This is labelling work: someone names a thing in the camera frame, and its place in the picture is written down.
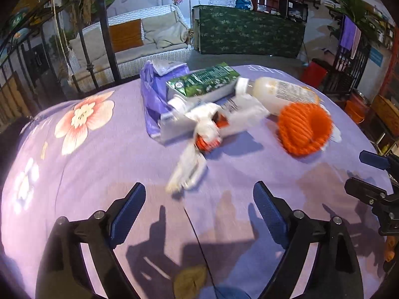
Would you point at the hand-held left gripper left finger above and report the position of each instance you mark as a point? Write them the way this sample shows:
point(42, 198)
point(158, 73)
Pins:
point(129, 215)

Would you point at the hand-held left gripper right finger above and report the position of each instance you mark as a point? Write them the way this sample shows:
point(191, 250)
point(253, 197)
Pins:
point(271, 215)

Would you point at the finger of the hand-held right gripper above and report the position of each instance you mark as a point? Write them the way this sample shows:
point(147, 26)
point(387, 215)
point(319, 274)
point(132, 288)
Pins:
point(364, 191)
point(372, 158)

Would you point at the white bag with red print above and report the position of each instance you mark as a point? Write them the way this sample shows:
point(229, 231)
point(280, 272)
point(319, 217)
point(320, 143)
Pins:
point(187, 171)

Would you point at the purple plastic packet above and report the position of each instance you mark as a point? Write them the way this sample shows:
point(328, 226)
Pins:
point(149, 112)

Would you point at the clear plastic bag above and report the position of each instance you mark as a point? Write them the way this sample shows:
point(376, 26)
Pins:
point(249, 112)

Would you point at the white plastic bottle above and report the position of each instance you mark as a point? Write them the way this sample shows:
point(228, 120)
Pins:
point(280, 93)

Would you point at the white tube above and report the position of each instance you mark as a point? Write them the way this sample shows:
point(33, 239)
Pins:
point(177, 103)

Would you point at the green carton box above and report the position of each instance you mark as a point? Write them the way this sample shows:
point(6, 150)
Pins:
point(202, 81)

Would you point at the person's right hand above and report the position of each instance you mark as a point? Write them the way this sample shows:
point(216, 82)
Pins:
point(392, 249)

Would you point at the orange bucket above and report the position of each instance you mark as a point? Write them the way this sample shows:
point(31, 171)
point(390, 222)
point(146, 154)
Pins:
point(354, 112)

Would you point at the orange patterned case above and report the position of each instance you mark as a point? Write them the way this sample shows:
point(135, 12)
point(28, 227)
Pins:
point(386, 110)

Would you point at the purple floral blanket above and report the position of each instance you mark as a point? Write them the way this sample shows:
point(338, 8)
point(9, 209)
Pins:
point(93, 168)

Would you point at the pink basin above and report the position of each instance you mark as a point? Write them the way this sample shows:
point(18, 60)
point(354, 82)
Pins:
point(361, 98)

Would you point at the black metal rack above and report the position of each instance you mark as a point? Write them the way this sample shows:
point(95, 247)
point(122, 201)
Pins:
point(346, 71)

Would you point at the pink towel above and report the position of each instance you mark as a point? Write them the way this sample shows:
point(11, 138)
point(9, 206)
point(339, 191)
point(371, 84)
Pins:
point(356, 45)

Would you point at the purple towel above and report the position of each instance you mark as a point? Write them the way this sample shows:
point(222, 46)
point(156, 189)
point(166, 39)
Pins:
point(347, 34)

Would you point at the white wicker sofa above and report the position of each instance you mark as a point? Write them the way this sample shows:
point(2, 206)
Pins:
point(149, 62)

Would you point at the green potted plant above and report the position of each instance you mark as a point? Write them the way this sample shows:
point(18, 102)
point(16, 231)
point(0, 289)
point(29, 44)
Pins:
point(352, 3)

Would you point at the black display box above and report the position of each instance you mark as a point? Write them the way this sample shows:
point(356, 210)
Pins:
point(294, 11)

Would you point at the flat grey cushion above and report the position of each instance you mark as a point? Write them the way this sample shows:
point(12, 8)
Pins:
point(90, 49)

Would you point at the green patterned cloth table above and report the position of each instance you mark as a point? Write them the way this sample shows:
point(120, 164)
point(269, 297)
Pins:
point(249, 34)

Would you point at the orange cushion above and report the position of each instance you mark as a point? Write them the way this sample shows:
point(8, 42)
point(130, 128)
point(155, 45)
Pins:
point(126, 35)

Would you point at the large grey cushion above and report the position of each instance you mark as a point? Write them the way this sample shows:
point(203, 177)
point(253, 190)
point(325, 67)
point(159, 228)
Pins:
point(165, 31)

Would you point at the blue ornament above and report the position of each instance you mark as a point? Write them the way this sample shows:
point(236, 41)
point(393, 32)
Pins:
point(243, 4)

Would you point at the banana plant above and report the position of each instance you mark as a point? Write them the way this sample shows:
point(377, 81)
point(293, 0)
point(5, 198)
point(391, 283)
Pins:
point(84, 0)

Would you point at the black iron bed frame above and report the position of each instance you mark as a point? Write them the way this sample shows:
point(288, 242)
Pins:
point(107, 37)

